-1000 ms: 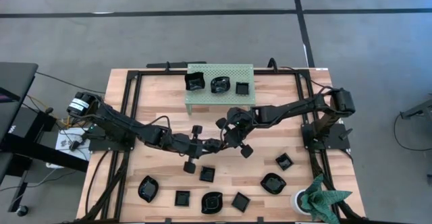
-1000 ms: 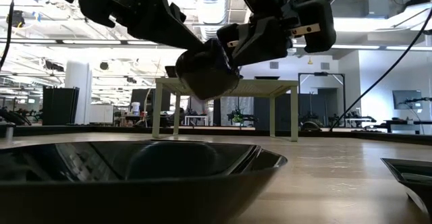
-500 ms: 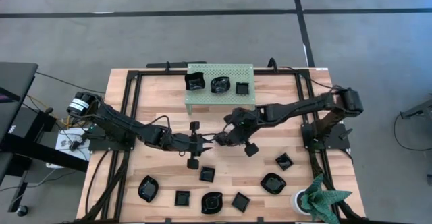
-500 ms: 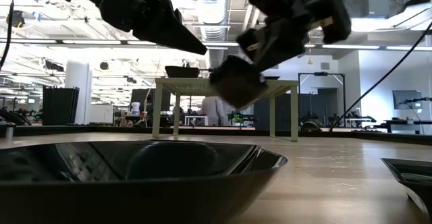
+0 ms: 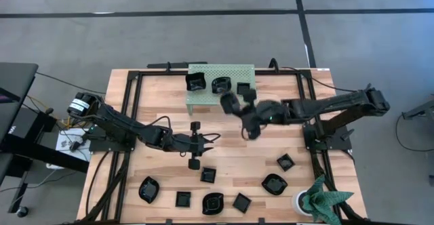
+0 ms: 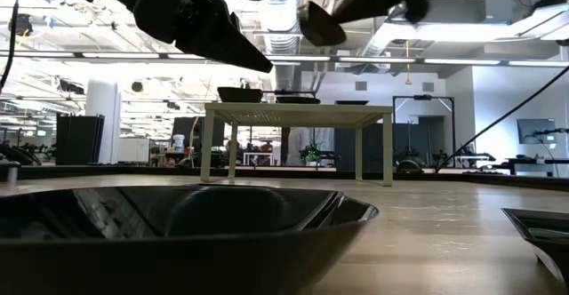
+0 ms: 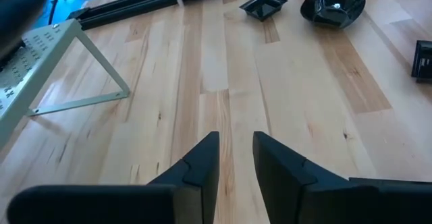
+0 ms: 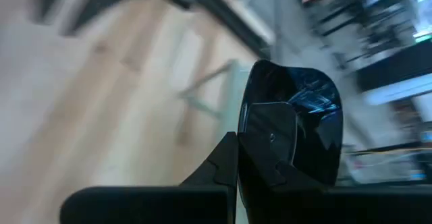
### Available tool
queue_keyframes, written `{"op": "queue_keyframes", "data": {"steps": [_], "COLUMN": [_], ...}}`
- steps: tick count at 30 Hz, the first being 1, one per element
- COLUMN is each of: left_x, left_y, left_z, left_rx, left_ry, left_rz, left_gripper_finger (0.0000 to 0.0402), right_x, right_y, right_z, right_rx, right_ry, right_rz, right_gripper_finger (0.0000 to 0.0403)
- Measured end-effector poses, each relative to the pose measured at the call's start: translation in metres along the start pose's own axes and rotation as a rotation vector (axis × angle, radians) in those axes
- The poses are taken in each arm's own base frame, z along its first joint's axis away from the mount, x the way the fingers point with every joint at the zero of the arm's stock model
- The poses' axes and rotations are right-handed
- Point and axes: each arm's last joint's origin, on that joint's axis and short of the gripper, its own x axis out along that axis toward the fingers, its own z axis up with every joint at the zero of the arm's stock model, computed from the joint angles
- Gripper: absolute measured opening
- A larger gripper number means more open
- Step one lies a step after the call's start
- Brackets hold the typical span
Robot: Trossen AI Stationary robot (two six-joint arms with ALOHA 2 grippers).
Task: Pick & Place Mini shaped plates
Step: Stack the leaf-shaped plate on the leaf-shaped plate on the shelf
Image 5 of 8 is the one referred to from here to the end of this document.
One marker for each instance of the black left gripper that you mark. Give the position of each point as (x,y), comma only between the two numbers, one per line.
(181,143)

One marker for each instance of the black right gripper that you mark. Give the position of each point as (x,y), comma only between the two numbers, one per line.
(264,115)

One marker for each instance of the black wavy square mini plate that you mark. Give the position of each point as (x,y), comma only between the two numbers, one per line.
(195,82)
(230,103)

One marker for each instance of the small black square mini plate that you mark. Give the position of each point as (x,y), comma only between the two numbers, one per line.
(183,199)
(241,86)
(241,203)
(207,175)
(285,162)

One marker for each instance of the black leaf-shaped mini plate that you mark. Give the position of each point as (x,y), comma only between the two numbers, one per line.
(148,190)
(213,204)
(274,185)
(221,85)

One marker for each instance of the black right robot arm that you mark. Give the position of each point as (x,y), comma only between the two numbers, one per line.
(332,104)

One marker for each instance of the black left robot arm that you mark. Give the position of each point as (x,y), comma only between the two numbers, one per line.
(118,123)

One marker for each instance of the green perforated metal shelf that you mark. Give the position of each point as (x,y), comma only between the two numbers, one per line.
(220,70)

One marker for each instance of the black bar with clamp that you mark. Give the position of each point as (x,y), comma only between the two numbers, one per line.
(176,64)

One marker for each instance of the black floor tape strip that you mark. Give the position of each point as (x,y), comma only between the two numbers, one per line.
(305,32)
(203,13)

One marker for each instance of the green plant in white pot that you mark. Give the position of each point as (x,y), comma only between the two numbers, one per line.
(322,201)

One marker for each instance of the white printed paper sheet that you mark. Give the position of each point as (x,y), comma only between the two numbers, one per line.
(66,143)

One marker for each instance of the black stand foot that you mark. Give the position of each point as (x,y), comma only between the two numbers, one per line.
(420,111)

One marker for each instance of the black desk with legs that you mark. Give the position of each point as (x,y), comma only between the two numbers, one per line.
(17,79)

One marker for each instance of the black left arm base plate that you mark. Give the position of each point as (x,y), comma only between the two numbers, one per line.
(101,145)

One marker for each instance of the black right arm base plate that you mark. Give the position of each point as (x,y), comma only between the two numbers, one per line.
(342,143)

